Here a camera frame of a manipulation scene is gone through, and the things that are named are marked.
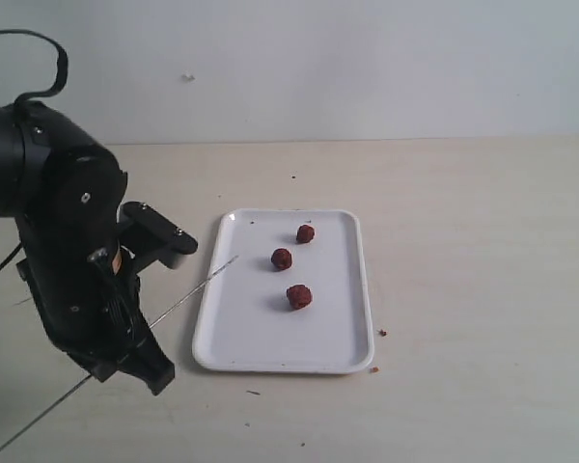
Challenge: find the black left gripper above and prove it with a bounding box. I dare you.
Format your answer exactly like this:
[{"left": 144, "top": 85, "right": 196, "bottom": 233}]
[{"left": 15, "top": 204, "right": 175, "bottom": 395}]

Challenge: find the red meat chunk bottom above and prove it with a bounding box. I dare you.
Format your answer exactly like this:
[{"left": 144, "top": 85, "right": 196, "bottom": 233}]
[{"left": 286, "top": 285, "right": 313, "bottom": 311}]

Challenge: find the red meat chunk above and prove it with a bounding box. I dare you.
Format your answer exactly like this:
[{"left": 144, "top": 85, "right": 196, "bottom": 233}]
[
  {"left": 296, "top": 224, "right": 316, "bottom": 244},
  {"left": 286, "top": 285, "right": 313, "bottom": 311},
  {"left": 270, "top": 248, "right": 293, "bottom": 271}
]

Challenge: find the thin metal skewer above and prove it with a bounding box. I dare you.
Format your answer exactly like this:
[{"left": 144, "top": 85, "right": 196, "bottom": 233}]
[{"left": 0, "top": 255, "right": 239, "bottom": 453}]

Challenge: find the red meat chunk top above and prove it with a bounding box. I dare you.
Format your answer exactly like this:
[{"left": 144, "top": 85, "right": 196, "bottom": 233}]
[{"left": 296, "top": 224, "right": 316, "bottom": 244}]

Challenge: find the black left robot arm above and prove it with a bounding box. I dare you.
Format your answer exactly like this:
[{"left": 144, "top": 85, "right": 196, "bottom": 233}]
[{"left": 0, "top": 101, "right": 198, "bottom": 395}]

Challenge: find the white rectangular plastic tray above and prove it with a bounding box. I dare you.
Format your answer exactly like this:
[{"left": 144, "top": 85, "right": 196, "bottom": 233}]
[{"left": 192, "top": 208, "right": 374, "bottom": 374}]

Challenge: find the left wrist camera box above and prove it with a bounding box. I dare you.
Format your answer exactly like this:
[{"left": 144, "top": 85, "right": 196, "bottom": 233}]
[{"left": 118, "top": 202, "right": 198, "bottom": 273}]

